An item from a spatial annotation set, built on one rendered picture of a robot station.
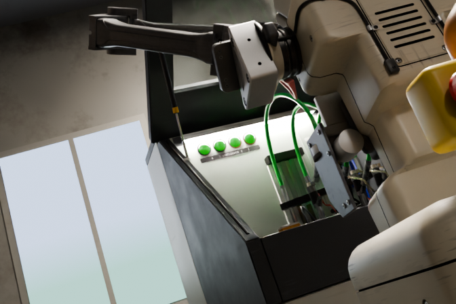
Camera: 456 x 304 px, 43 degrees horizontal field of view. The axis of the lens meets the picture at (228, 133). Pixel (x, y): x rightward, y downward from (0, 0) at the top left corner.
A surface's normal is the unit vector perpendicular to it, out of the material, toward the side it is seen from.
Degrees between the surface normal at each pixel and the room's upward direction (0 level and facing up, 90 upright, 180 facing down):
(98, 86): 90
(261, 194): 90
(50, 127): 90
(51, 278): 90
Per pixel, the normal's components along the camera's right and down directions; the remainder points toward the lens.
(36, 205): 0.09, -0.35
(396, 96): 0.33, 0.84
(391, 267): -0.94, 0.27
